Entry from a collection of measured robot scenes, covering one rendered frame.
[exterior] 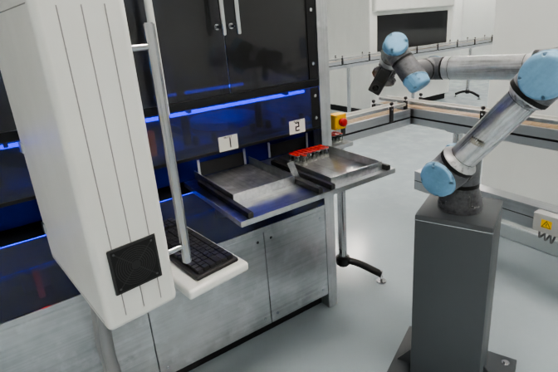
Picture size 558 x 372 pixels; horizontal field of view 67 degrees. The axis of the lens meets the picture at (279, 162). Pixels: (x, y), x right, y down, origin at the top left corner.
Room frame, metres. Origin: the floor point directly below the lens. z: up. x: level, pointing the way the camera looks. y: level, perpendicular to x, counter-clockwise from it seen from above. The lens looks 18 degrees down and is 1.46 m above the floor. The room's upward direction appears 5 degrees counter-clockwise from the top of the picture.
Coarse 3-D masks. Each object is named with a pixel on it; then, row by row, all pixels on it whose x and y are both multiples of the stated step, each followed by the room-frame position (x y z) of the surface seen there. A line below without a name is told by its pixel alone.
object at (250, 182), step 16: (256, 160) 1.70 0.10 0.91; (208, 176) 1.63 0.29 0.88; (224, 176) 1.61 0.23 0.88; (240, 176) 1.60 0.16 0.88; (256, 176) 1.58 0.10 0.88; (272, 176) 1.57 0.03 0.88; (288, 176) 1.50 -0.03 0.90; (224, 192) 1.38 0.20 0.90; (240, 192) 1.35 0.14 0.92; (256, 192) 1.38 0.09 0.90
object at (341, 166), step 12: (336, 156) 1.76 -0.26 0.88; (348, 156) 1.71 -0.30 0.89; (360, 156) 1.65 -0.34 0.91; (300, 168) 1.58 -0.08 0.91; (312, 168) 1.63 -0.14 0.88; (324, 168) 1.62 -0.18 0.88; (336, 168) 1.61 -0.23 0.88; (348, 168) 1.59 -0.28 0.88; (360, 168) 1.49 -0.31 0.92; (372, 168) 1.52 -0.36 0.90; (336, 180) 1.43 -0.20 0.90; (348, 180) 1.46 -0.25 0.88
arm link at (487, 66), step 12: (432, 60) 1.41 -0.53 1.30; (444, 60) 1.39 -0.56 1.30; (456, 60) 1.36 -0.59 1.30; (468, 60) 1.33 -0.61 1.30; (480, 60) 1.30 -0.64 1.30; (492, 60) 1.27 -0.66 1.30; (504, 60) 1.25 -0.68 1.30; (516, 60) 1.22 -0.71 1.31; (444, 72) 1.37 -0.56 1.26; (456, 72) 1.34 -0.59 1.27; (468, 72) 1.32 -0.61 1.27; (480, 72) 1.29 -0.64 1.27; (492, 72) 1.26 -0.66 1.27; (504, 72) 1.24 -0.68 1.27; (516, 72) 1.21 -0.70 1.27
